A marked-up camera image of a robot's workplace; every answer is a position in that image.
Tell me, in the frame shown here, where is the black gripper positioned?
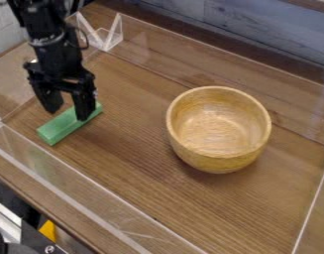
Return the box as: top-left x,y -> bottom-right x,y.
22,43 -> 97,122

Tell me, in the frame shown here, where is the green rectangular block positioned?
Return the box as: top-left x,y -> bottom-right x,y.
37,102 -> 102,146

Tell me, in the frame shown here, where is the brown wooden bowl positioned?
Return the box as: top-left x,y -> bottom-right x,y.
165,86 -> 271,174

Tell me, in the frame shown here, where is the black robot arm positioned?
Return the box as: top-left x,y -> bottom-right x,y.
6,0 -> 96,121

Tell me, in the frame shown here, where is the yellow sticker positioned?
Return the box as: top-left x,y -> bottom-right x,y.
38,220 -> 57,242

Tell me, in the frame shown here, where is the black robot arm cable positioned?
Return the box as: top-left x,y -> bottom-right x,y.
73,26 -> 90,52

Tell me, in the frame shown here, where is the clear acrylic corner bracket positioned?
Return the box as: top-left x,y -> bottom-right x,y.
74,13 -> 122,52

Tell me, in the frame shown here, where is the clear acrylic tray wall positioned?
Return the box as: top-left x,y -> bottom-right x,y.
0,5 -> 324,254

